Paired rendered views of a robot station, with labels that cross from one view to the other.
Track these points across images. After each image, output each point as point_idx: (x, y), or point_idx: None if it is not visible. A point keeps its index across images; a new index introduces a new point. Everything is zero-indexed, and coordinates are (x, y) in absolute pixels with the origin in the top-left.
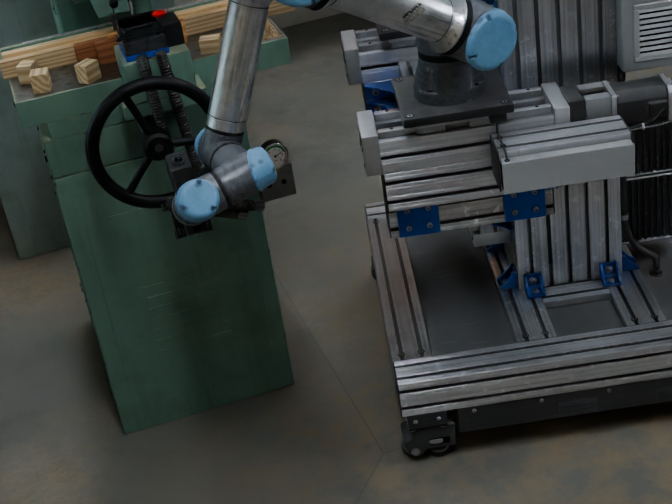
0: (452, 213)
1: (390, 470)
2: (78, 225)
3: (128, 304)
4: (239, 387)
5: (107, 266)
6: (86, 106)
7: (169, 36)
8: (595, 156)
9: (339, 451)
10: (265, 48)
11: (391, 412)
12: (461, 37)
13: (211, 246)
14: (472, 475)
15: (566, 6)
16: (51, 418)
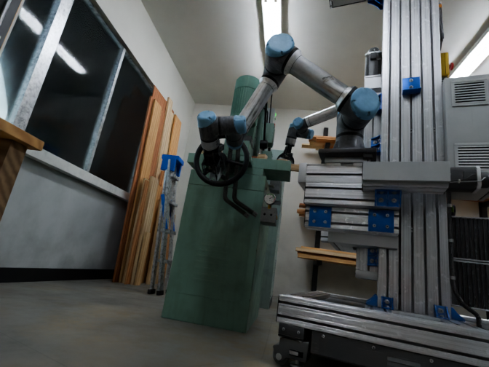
0: (338, 219)
1: (258, 363)
2: (188, 204)
3: (191, 247)
4: (219, 319)
5: (190, 226)
6: None
7: (246, 139)
8: (422, 165)
9: (239, 349)
10: (281, 162)
11: None
12: (349, 92)
13: (233, 236)
14: None
15: (416, 148)
16: (145, 308)
